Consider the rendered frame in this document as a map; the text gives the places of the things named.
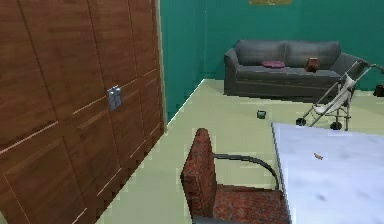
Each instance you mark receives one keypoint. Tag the small dark mug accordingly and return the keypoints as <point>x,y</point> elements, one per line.
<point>261,114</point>

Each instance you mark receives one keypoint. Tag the red patterned armchair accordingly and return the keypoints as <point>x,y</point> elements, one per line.
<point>233,196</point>

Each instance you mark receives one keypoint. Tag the purple cushion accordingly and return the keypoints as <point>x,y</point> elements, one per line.
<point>273,64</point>

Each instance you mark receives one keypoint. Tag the dark grey sofa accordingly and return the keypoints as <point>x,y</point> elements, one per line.
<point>283,78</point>

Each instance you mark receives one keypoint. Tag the brown wooden double door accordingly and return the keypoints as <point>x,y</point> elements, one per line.
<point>66,100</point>

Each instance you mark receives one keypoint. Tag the brown box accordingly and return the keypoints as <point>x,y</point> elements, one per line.
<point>312,64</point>

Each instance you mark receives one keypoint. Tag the small orange object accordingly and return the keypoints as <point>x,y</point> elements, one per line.
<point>318,156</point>

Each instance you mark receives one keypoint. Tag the gold framed picture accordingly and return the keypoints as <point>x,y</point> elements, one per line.
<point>270,2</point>

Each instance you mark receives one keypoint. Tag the grey folding stroller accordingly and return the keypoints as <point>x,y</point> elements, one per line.
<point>335,105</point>

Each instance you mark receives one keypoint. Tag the white marble table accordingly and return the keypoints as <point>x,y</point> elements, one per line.
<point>336,176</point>

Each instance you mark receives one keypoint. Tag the dark red object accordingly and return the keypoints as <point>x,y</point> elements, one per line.
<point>379,90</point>

